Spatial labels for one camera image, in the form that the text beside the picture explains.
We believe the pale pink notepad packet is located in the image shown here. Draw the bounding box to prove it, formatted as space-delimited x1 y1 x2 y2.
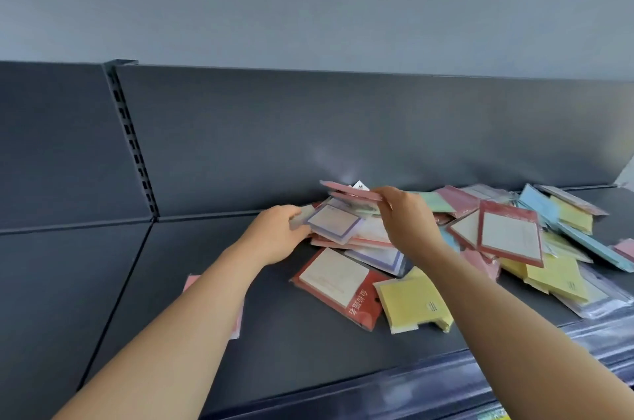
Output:
182 275 245 340

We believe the person's left forearm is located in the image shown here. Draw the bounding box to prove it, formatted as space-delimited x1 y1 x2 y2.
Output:
52 245 271 420

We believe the slotted grey shelf upright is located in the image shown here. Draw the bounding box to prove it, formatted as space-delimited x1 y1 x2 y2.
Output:
102 59 160 223

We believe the dark grey metal shelf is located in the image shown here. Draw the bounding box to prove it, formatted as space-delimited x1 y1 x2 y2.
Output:
0 60 634 420

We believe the person's right hand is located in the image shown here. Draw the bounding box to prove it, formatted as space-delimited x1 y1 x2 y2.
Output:
371 186 449 268

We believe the person's right forearm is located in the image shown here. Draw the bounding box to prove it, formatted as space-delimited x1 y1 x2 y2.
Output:
418 248 634 420

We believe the purple bordered notepad packet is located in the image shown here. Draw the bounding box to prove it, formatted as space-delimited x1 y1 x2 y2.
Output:
290 204 366 246

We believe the pile of colourful stationery packets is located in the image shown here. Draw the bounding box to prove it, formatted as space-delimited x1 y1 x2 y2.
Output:
290 181 634 336

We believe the person's left hand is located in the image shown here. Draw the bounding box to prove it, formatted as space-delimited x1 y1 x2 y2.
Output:
238 205 313 267

